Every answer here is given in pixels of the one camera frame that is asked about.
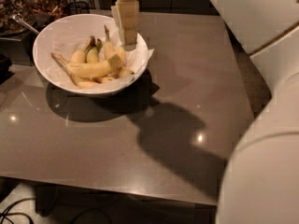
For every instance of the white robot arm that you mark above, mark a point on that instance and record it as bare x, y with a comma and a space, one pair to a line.
261, 180

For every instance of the yellow banana right upright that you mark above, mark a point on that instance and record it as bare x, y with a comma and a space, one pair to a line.
108, 47

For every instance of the yellow banana bottom right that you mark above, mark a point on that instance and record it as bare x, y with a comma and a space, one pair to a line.
119, 73

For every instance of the metal serving spoon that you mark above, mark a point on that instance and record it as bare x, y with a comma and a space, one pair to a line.
18, 18

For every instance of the yellow banana bottom left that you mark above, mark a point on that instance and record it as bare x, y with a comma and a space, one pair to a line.
81, 82

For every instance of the white ceramic bowl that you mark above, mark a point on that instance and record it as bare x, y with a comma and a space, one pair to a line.
68, 34

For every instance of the greenish yellow banana middle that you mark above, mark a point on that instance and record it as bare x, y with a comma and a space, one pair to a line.
93, 51

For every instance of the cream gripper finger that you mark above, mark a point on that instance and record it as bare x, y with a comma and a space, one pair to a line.
125, 14

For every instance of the long yellow banana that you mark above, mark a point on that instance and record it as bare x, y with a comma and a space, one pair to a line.
90, 70

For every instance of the glass bowl of snacks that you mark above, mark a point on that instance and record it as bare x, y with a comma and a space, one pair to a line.
27, 10

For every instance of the black wire basket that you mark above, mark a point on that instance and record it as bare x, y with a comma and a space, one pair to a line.
80, 7

